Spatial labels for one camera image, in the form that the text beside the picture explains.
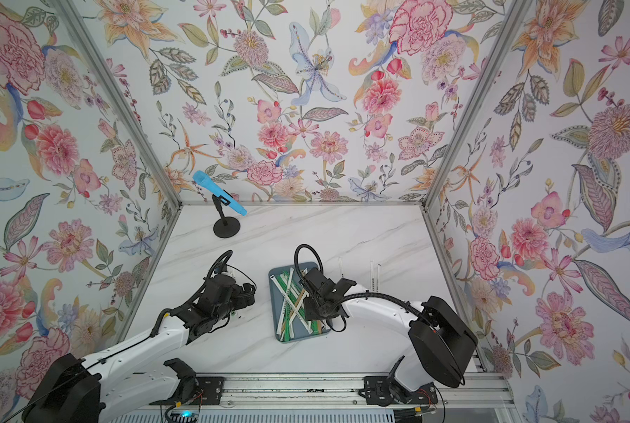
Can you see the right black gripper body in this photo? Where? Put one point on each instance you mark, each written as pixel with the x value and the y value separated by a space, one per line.
pixel 315 309

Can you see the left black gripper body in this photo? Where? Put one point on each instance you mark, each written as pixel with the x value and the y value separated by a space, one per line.
pixel 237 300

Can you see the brown paper straw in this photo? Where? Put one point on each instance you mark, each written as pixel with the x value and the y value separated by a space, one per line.
pixel 286 331

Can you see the green straw group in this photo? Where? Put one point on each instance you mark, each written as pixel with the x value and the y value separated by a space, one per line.
pixel 296 289

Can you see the blue-grey storage tray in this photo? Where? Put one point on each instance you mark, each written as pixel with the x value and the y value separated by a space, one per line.
pixel 277 301

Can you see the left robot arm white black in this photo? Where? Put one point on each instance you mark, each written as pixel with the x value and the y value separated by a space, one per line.
pixel 141 370

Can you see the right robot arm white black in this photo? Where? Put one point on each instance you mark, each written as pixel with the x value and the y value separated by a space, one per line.
pixel 442 344

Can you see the black round microphone stand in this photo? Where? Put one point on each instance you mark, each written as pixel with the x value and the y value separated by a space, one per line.
pixel 225 227

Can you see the blue microphone on stand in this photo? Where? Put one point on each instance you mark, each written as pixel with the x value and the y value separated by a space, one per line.
pixel 204 181

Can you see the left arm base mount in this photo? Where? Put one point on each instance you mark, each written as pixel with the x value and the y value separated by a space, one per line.
pixel 201 390

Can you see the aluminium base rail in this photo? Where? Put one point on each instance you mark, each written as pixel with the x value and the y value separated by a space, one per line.
pixel 310 391

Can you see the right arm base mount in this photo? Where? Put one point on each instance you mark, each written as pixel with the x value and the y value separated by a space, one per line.
pixel 399 391

